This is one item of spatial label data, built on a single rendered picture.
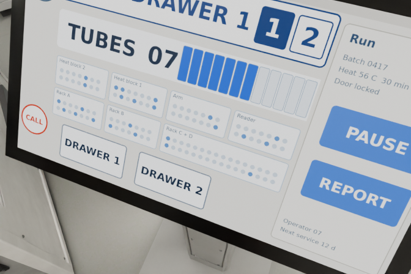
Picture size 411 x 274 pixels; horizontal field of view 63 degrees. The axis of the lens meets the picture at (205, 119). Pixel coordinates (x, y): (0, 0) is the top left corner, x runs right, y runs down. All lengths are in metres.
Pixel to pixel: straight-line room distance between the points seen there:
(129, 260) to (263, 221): 1.07
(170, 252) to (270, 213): 1.00
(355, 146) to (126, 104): 0.25
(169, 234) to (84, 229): 0.35
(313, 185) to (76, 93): 0.30
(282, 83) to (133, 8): 0.18
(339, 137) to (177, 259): 1.08
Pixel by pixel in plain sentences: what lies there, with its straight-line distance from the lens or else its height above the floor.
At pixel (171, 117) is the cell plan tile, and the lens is 0.38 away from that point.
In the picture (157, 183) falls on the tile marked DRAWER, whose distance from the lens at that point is 0.42.
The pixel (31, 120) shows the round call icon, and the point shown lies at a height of 1.01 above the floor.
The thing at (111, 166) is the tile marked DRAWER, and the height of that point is 1.00.
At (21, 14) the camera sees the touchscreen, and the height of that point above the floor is 1.11.
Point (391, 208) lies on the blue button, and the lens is 0.39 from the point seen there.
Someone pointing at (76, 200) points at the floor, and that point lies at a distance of 1.56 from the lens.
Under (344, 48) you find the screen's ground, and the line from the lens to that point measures 0.34.
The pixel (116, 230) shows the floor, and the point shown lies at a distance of 1.47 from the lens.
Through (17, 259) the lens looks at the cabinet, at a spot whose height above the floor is 0.44.
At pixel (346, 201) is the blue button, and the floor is 1.04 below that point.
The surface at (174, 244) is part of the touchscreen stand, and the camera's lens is 1.38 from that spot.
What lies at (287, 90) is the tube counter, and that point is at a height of 1.11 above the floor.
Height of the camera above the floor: 1.38
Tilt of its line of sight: 57 degrees down
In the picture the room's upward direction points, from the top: straight up
